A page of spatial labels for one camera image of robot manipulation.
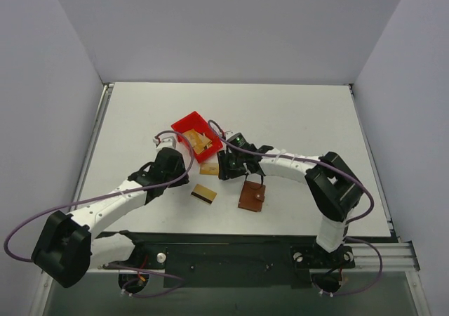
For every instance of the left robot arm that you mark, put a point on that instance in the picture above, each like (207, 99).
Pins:
(70, 243)

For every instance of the brown leather card holder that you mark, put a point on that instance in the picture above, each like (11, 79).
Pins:
(252, 196)

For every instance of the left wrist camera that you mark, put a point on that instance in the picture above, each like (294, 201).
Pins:
(168, 142)

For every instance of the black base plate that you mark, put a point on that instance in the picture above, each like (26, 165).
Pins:
(235, 261)

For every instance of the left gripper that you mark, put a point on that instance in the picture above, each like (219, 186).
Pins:
(172, 159)

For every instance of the gold card with chip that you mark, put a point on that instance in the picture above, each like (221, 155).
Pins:
(210, 169)

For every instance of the gold cards in bin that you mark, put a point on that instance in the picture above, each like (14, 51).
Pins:
(199, 141)

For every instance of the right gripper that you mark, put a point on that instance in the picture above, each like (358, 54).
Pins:
(228, 168)

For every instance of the gold card magnetic stripe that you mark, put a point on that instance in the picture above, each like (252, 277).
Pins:
(203, 194)

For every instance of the aluminium table frame rail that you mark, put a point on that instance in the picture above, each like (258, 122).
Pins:
(302, 119)

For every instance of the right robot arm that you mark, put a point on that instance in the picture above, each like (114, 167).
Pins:
(329, 179)

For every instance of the red plastic bin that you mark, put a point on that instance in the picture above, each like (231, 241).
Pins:
(195, 121)

